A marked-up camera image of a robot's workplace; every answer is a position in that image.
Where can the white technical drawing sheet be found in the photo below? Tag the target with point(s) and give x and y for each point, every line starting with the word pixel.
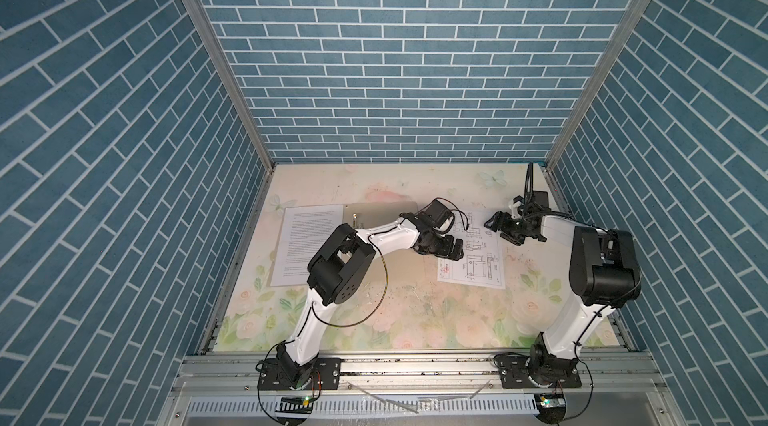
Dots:
pixel 482 263

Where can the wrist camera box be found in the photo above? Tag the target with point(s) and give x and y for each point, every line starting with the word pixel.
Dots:
pixel 530 204
pixel 437 216

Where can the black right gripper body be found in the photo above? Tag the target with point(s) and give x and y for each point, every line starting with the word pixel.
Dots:
pixel 513 230

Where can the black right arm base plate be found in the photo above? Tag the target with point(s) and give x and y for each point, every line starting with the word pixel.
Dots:
pixel 523 372

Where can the white printed text sheet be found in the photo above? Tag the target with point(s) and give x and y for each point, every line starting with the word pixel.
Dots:
pixel 303 232

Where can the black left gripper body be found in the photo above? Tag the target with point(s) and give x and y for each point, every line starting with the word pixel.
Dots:
pixel 439 246

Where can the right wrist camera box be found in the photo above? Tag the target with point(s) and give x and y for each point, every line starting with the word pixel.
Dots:
pixel 530 204

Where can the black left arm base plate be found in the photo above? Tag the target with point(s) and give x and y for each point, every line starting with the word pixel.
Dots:
pixel 284 375

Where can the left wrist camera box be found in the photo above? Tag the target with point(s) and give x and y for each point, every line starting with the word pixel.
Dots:
pixel 437 216

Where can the aluminium right corner post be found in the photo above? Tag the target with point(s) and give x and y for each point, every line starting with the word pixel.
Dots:
pixel 616 44

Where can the aluminium corner post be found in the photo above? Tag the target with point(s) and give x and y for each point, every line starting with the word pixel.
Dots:
pixel 616 44
pixel 206 33

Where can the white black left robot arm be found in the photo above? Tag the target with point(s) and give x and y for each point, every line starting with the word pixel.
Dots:
pixel 338 269

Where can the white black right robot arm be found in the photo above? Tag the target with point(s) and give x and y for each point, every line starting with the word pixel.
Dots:
pixel 603 275

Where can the aluminium left corner post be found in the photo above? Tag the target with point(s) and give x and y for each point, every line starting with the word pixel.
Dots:
pixel 206 33

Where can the aluminium front rail frame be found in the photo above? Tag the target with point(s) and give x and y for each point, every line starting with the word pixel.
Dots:
pixel 420 388

